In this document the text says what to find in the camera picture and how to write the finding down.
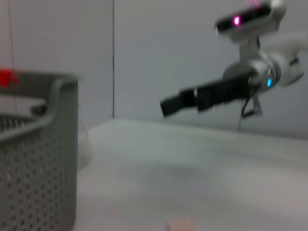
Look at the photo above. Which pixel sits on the white building block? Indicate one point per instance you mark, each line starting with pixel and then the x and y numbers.
pixel 181 225

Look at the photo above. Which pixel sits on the grey perforated storage basket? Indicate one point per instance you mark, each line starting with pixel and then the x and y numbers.
pixel 48 156

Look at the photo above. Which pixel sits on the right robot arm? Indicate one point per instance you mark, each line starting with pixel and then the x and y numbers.
pixel 286 65

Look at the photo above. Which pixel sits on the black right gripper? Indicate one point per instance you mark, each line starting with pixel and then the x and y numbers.
pixel 223 92

